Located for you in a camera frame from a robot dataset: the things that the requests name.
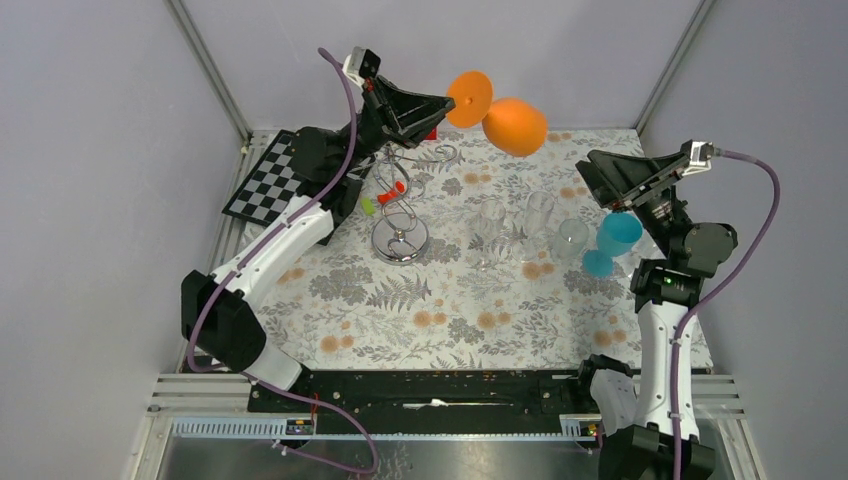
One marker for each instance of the floral tablecloth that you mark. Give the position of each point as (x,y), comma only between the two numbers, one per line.
(340,307)

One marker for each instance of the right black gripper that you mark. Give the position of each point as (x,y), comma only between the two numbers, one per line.
(619,179)

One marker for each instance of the black white checkerboard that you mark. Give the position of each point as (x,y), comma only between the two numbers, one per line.
(269,186)

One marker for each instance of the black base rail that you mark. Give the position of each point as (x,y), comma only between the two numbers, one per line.
(432,402)

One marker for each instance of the clear wine glass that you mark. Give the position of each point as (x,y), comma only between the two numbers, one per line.
(537,213)
(487,224)

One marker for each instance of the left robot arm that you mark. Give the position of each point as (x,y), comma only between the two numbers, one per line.
(219,309)

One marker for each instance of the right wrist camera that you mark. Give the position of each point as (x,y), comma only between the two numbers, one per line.
(699,154)

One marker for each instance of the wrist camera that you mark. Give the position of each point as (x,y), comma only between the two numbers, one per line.
(699,154)
(361,65)

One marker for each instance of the red curved block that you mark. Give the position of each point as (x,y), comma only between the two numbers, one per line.
(398,190)

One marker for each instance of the orange wine glass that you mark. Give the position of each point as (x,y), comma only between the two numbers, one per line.
(509,123)

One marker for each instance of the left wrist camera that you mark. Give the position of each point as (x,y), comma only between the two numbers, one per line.
(361,65)

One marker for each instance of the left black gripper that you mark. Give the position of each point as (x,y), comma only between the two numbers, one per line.
(401,115)

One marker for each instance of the green small block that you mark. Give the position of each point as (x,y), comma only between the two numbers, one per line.
(368,207)

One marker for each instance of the chrome wine glass rack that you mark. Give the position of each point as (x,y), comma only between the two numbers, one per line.
(400,237)

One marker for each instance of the blue wine glass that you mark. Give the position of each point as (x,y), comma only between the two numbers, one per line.
(616,236)

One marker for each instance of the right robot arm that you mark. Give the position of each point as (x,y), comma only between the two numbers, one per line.
(649,429)

